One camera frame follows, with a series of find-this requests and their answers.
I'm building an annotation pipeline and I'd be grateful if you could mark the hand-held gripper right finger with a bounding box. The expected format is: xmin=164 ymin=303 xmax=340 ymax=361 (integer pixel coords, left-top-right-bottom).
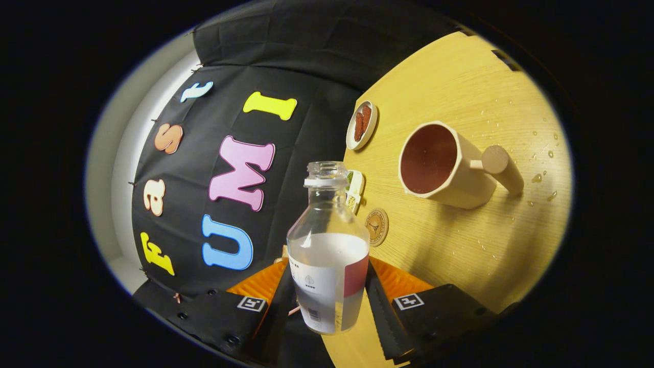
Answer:
xmin=364 ymin=258 xmax=499 ymax=363

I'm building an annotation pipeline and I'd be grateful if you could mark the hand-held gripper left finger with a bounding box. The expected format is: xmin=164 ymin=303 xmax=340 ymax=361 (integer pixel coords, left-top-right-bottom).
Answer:
xmin=169 ymin=258 xmax=302 ymax=366

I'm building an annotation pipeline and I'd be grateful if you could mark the clear juice bottle red label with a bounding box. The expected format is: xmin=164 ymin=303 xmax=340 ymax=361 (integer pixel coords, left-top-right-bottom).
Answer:
xmin=286 ymin=161 xmax=370 ymax=336

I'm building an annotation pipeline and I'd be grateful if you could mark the round wooden coaster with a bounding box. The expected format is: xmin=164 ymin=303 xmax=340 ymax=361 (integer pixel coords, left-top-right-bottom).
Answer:
xmin=365 ymin=208 xmax=389 ymax=247

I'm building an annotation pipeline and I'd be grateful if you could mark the beige cup wooden handle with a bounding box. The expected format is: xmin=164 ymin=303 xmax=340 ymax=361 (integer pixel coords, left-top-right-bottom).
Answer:
xmin=399 ymin=121 xmax=525 ymax=210

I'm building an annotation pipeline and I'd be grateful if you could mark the wooden table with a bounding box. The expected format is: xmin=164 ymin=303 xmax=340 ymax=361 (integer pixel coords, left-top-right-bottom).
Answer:
xmin=322 ymin=31 xmax=573 ymax=368

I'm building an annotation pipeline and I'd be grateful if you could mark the white divided grain dish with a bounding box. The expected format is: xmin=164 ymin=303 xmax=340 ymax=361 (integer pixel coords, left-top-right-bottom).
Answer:
xmin=345 ymin=170 xmax=365 ymax=214

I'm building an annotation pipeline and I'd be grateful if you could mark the round white plate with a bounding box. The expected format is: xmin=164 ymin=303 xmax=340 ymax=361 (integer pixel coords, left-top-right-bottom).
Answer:
xmin=346 ymin=100 xmax=379 ymax=151

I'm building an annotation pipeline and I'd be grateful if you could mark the black backdrop cloth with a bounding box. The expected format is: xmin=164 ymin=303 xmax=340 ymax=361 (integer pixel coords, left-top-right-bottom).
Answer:
xmin=130 ymin=0 xmax=460 ymax=328

